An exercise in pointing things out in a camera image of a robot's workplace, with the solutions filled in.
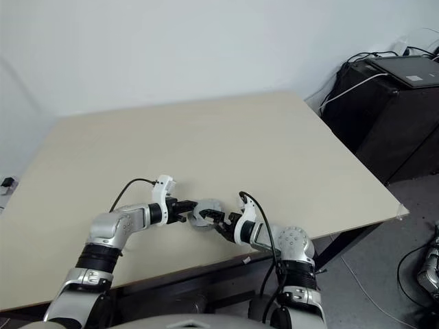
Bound black table leg frame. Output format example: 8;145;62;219
314;219;382;272

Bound white cable on cabinet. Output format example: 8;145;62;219
318;73;389;111

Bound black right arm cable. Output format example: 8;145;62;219
238;191;286;325

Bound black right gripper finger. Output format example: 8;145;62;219
214;226;236;244
198;208;226;224

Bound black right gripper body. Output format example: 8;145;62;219
222;212;244;241

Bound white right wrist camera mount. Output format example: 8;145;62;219
232;195;262;241

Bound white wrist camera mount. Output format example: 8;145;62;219
232;195;262;241
150;174;176;228

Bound thin white floor cable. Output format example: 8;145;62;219
338;256;390;311

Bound white wall plug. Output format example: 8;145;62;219
393;36;412;56

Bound black cabinet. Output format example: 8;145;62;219
320;56;439;185

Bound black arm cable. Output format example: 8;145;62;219
109;178;159;212
238;191;286;325

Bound silver machine part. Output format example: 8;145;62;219
416;221;439;293

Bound black cables behind laptop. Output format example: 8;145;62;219
345;49;438;65

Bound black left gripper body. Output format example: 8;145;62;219
167;197;189;224

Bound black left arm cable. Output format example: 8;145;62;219
109;178;159;212

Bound black looped floor cable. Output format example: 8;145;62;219
396;244;439;303

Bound black laptop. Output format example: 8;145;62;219
364;54;439;90

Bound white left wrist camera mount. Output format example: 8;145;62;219
150;174;176;228

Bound grey robot torso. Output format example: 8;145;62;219
32;313;263;329

